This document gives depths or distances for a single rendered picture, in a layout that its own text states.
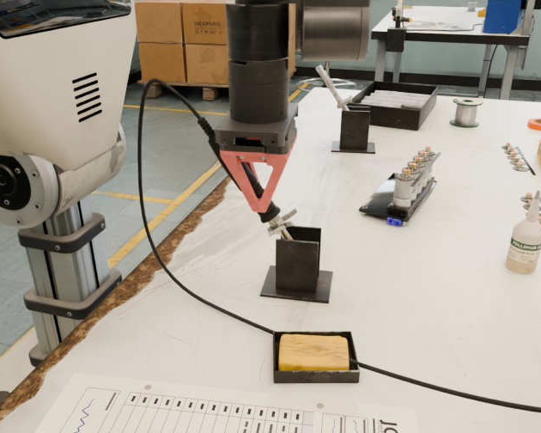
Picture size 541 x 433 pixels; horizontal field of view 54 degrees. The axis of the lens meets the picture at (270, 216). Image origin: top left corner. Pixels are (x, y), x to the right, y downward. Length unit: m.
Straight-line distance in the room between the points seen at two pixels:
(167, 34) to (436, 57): 2.39
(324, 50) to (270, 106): 0.07
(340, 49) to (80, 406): 0.38
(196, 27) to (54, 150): 3.67
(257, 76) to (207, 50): 3.91
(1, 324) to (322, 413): 1.61
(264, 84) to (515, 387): 0.34
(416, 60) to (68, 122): 4.60
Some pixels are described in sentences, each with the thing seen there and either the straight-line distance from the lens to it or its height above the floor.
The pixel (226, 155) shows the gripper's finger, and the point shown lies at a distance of 0.52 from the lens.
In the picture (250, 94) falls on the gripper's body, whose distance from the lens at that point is 0.50.
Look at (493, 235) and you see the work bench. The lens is 0.77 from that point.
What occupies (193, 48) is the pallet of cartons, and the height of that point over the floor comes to 0.41.
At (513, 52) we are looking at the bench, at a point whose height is 0.67.
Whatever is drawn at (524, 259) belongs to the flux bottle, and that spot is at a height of 0.77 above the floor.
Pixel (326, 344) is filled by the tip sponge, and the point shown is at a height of 0.76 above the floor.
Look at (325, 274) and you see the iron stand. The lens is 0.62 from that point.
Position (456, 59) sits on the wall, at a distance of 5.22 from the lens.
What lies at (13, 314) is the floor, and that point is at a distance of 2.01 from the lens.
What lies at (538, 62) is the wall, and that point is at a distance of 5.29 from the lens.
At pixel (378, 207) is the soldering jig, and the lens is 0.77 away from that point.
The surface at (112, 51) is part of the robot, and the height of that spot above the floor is 0.95.
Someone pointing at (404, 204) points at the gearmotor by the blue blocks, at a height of 0.78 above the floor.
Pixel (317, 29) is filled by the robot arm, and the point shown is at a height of 1.03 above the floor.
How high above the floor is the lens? 1.09
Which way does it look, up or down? 26 degrees down
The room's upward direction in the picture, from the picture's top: straight up
